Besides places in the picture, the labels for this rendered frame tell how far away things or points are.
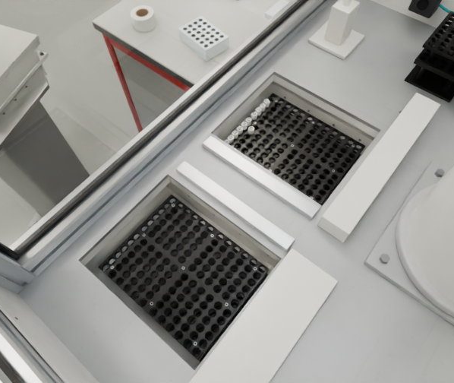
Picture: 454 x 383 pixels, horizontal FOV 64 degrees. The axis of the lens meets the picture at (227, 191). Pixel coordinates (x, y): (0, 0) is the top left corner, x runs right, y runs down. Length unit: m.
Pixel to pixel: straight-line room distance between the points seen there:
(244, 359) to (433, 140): 0.50
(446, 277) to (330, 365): 0.19
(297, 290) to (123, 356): 0.26
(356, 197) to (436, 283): 0.16
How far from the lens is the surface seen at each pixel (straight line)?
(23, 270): 0.61
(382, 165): 0.65
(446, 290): 0.58
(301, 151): 0.73
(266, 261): 0.68
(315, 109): 0.81
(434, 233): 0.54
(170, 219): 0.69
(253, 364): 0.53
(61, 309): 0.61
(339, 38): 0.85
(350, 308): 0.58
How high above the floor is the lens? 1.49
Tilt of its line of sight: 61 degrees down
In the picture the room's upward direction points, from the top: 3 degrees counter-clockwise
